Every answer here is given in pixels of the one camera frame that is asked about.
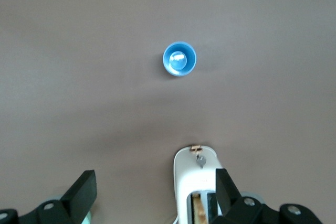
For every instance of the white toaster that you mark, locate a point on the white toaster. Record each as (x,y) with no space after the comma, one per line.
(193,179)

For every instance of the brown bread slice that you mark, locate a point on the brown bread slice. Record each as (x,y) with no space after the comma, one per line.
(198,209)

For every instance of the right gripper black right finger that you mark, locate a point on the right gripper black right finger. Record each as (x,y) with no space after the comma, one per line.
(228,192)

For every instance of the blue plastic cup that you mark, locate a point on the blue plastic cup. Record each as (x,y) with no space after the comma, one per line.
(179,59)

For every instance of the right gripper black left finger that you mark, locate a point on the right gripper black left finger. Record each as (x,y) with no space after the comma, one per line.
(76,195)

